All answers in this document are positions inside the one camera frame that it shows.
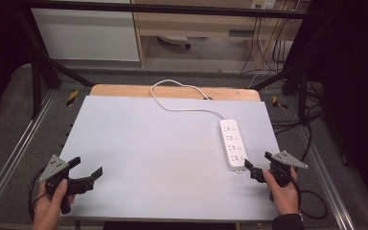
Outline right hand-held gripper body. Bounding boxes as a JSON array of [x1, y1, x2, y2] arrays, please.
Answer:
[[267, 149, 310, 202]]

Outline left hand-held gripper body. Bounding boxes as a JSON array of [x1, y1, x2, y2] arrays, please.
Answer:
[[38, 154, 79, 216]]

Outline white power strip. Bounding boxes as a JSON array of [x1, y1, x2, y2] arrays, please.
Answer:
[[218, 118, 249, 173]]

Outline person's right hand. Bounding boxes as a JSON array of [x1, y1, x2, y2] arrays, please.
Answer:
[[262, 165, 301, 217]]

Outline person's left hand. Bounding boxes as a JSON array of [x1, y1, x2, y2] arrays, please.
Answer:
[[33, 178, 77, 230]]

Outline yellow black tape strip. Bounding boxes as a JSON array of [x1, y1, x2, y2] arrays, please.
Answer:
[[65, 89, 80, 107], [271, 95, 289, 110]]

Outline light grey table board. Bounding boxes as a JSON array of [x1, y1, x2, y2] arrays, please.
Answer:
[[58, 95, 281, 222]]

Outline black metal stand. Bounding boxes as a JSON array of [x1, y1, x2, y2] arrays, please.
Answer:
[[14, 9, 95, 120], [252, 0, 325, 127]]

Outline wooden table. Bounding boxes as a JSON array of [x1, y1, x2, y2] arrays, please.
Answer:
[[89, 83, 262, 103]]

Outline white cabinet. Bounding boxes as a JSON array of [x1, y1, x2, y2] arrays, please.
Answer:
[[31, 7, 141, 62]]

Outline office chair base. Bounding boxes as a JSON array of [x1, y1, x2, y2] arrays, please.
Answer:
[[156, 34, 193, 50]]

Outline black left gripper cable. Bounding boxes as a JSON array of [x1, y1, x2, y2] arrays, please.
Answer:
[[27, 167, 48, 222]]

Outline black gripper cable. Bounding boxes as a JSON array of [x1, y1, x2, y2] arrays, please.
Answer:
[[289, 173, 329, 220], [27, 167, 48, 222]]

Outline aluminium rail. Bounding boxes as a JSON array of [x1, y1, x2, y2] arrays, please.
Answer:
[[0, 90, 58, 219], [299, 126, 357, 230]]

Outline black floor cables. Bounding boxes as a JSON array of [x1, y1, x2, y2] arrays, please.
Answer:
[[271, 101, 325, 162]]

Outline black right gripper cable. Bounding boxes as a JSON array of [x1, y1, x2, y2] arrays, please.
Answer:
[[289, 173, 329, 220]]

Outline white power strip cable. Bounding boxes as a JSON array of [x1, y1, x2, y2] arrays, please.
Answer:
[[149, 79, 228, 122]]

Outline hanging cable bundle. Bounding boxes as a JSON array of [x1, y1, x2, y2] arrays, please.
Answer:
[[240, 15, 290, 75]]

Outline white wall socket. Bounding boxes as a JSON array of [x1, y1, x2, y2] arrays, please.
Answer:
[[250, 0, 278, 11]]

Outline black metal frame bar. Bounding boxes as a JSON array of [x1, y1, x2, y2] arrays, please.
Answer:
[[21, 0, 314, 20]]

